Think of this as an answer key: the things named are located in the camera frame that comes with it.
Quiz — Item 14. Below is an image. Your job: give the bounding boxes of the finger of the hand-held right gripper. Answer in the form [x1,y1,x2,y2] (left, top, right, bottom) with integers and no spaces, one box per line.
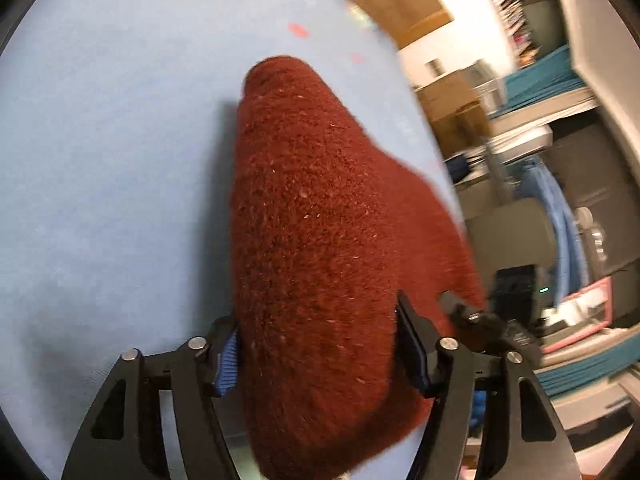
[439,290,507,353]

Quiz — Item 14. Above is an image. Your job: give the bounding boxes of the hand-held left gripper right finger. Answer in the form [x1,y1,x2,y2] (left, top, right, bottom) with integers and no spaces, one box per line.
[395,291,582,480]

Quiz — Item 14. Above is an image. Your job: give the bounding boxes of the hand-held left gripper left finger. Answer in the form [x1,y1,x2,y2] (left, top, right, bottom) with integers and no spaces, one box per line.
[61,316,243,480]

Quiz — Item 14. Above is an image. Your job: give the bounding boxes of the dark red knitted sweater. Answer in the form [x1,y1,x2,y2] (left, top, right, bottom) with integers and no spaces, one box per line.
[229,55,490,480]

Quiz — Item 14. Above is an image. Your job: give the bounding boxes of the pink box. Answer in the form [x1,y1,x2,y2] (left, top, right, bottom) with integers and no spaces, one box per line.
[539,276,615,352]

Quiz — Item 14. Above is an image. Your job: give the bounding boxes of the blue hanging clothing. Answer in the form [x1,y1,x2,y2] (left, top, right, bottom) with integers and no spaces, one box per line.
[519,157,592,308]

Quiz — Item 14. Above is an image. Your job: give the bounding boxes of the cardboard boxes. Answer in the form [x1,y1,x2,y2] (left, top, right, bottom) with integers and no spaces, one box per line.
[416,70,495,153]

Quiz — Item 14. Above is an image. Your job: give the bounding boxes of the teal cloth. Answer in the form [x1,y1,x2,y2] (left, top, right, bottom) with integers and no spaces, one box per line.
[500,44,597,112]

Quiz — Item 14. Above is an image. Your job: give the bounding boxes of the blue printed bed sheet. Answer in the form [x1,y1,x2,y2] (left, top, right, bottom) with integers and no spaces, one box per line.
[0,0,466,480]

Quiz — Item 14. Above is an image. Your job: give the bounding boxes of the row of books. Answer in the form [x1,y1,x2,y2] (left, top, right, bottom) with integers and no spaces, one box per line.
[469,0,543,67]

